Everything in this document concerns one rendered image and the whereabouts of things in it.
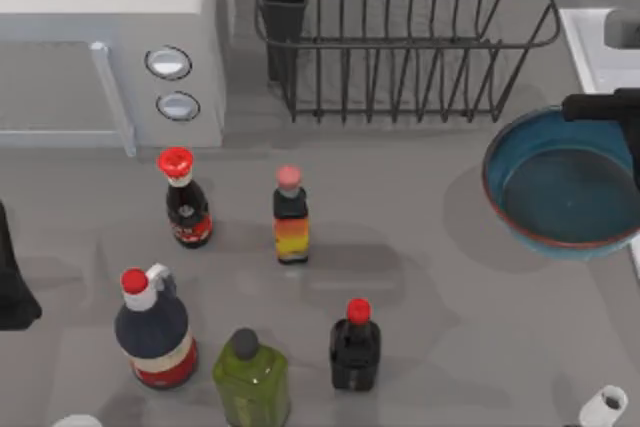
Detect orange label bottle, pink cap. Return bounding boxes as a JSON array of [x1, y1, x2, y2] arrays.
[[272, 164, 311, 266]]

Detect large bottle with white handle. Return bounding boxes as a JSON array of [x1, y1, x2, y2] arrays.
[[113, 262, 200, 391]]

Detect dark wire dish rack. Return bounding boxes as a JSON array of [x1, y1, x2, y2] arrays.
[[253, 0, 561, 124]]

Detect large round microwave knob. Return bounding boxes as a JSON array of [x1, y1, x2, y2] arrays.
[[144, 45, 194, 82]]

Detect dark bottle with red cap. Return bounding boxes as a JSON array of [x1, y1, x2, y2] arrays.
[[156, 146, 213, 250]]

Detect pale microwave door handle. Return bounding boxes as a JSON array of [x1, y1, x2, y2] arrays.
[[89, 41, 138, 158]]

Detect small round microwave knob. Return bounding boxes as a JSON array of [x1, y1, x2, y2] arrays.
[[155, 91, 202, 122]]

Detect black cutlery holder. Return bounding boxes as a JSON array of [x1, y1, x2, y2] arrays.
[[253, 0, 311, 82]]

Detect white round object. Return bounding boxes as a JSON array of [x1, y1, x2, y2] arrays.
[[49, 413, 104, 427]]

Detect green bottle with grey cap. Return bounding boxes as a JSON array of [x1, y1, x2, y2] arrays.
[[211, 328, 292, 427]]

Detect blue bowl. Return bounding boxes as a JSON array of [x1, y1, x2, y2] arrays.
[[481, 105, 640, 263]]

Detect black square bottle, red cap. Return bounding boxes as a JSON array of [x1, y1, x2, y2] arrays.
[[328, 298, 383, 393]]

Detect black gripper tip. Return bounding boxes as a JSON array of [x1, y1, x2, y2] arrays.
[[0, 200, 43, 332]]

